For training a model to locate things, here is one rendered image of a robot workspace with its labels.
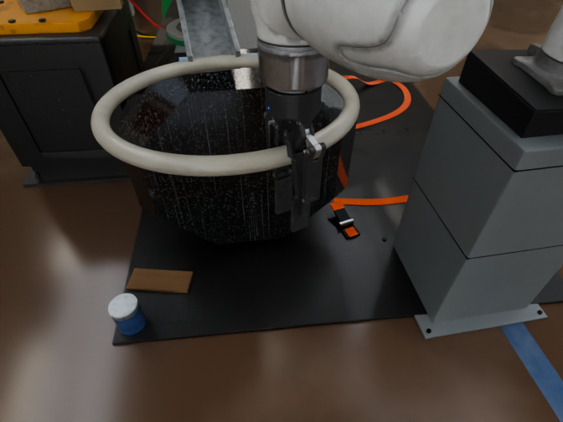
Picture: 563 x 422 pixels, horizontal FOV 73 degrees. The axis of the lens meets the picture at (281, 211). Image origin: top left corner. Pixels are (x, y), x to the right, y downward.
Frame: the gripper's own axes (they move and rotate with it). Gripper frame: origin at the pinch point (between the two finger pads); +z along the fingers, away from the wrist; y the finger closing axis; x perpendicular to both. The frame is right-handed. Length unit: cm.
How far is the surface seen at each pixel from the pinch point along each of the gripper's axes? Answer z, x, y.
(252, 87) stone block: 5, -23, 61
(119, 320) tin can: 74, 36, 54
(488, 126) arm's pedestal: 8, -67, 11
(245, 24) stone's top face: -6, -34, 87
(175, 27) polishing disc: -8, -10, 88
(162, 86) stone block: 6, 0, 76
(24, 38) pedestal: 5, 35, 153
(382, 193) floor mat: 79, -97, 69
